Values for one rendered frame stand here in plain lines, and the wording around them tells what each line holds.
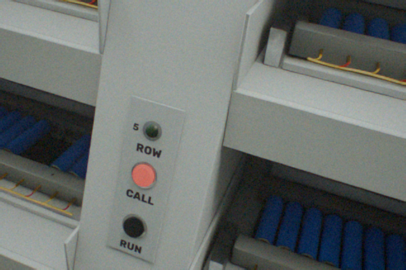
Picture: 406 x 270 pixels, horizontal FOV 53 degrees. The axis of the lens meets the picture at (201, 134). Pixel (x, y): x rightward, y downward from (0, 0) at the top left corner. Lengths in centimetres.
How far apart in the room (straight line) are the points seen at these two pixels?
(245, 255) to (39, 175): 22
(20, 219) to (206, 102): 24
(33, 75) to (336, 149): 23
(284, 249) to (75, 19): 27
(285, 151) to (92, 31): 17
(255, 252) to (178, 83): 18
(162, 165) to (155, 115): 4
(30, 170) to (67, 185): 4
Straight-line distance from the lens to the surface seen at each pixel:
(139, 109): 28
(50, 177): 43
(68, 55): 31
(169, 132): 28
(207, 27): 26
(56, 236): 41
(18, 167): 45
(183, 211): 30
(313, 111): 26
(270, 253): 38
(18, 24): 35
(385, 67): 33
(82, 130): 50
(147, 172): 29
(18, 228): 42
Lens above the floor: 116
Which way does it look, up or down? 18 degrees down
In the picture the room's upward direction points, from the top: 13 degrees clockwise
